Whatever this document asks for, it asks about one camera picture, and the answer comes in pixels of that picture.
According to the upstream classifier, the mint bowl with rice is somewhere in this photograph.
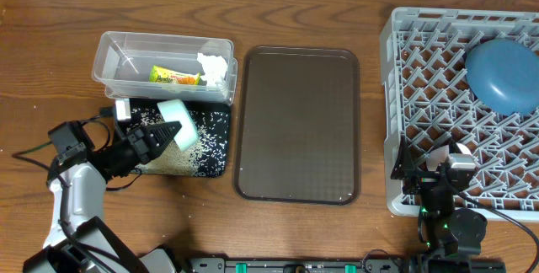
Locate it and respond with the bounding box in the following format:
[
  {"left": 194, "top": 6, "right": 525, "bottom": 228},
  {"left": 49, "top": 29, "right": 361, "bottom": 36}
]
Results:
[{"left": 157, "top": 99, "right": 200, "bottom": 152}]

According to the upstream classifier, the green yellow snack wrapper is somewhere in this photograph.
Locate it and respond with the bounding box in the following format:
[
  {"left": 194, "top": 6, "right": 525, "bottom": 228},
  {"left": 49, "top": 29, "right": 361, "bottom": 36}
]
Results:
[{"left": 148, "top": 66, "right": 200, "bottom": 85}]

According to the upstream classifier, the white tissue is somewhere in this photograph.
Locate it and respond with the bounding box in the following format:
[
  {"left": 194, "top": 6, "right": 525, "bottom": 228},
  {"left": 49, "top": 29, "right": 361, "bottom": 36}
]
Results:
[{"left": 197, "top": 53, "right": 228, "bottom": 87}]

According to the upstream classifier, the blue plate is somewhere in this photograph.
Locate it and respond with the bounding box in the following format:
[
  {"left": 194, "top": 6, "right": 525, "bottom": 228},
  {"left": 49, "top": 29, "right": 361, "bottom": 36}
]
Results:
[{"left": 465, "top": 39, "right": 538, "bottom": 115}]

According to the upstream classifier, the pale pink cup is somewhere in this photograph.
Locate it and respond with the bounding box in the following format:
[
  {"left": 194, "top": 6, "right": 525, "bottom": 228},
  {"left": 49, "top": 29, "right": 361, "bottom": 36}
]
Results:
[{"left": 426, "top": 143, "right": 472, "bottom": 171}]

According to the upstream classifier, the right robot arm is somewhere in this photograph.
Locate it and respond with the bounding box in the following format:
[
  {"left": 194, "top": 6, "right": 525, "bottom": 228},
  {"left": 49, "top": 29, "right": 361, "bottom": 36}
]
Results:
[{"left": 390, "top": 138, "right": 506, "bottom": 273}]

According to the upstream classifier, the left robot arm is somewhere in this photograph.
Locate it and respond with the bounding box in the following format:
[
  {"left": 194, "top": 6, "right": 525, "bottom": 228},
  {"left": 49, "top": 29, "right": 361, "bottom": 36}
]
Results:
[{"left": 23, "top": 120, "right": 182, "bottom": 272}]

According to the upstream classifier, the black waste tray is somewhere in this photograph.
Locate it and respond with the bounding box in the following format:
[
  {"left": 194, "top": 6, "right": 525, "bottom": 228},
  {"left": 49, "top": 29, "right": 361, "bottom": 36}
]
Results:
[{"left": 115, "top": 99, "right": 231, "bottom": 177}]

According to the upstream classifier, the grey dishwasher rack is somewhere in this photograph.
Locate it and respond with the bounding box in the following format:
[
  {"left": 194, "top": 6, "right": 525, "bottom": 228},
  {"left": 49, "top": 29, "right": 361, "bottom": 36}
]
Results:
[{"left": 380, "top": 7, "right": 538, "bottom": 222}]

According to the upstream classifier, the spilled white rice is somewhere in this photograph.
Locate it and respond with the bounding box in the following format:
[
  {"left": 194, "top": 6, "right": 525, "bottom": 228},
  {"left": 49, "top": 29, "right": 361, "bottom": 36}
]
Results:
[{"left": 136, "top": 103, "right": 231, "bottom": 178}]

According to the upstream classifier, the clear plastic bin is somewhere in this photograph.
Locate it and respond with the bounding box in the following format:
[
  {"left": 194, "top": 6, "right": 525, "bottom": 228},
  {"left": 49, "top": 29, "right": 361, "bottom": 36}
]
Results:
[{"left": 92, "top": 31, "right": 237, "bottom": 104}]

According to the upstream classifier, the dark brown serving tray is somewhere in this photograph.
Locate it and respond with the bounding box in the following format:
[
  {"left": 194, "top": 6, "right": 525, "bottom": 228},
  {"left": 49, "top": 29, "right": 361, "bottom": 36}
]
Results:
[{"left": 232, "top": 45, "right": 361, "bottom": 206}]

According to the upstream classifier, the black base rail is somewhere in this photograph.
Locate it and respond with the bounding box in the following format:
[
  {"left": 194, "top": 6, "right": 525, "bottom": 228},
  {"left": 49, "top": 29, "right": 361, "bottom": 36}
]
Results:
[{"left": 184, "top": 249, "right": 506, "bottom": 273}]

